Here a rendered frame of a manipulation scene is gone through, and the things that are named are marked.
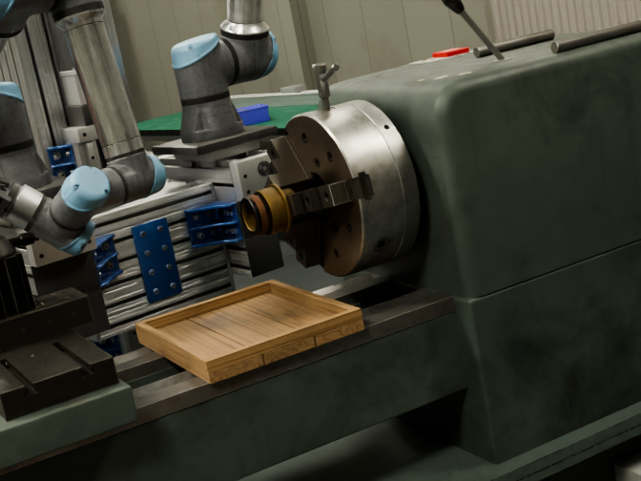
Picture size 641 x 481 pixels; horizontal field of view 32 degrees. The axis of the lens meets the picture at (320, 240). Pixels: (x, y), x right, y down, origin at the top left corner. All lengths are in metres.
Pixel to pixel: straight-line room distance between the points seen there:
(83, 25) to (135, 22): 7.67
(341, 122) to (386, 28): 4.98
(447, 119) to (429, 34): 4.73
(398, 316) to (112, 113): 0.64
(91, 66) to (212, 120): 0.57
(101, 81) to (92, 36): 0.08
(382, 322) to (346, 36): 5.40
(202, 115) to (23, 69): 0.41
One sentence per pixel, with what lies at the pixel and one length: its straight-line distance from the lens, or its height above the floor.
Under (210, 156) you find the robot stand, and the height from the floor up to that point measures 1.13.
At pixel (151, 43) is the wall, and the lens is 9.61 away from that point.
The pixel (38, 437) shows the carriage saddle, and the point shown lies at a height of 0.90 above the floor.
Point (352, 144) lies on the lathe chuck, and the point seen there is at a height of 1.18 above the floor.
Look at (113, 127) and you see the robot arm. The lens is 2.09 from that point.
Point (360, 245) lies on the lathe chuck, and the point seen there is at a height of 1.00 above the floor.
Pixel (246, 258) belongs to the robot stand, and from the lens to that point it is 2.55.
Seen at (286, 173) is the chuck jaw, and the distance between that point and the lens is 2.09.
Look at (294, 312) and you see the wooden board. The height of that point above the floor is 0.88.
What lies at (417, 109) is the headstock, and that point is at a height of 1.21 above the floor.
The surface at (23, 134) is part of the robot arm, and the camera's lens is 2.42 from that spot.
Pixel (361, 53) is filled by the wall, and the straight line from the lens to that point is 7.22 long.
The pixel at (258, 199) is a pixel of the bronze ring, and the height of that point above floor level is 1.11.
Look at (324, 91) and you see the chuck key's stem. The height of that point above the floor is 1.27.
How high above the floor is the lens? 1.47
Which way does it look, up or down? 13 degrees down
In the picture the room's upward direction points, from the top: 11 degrees counter-clockwise
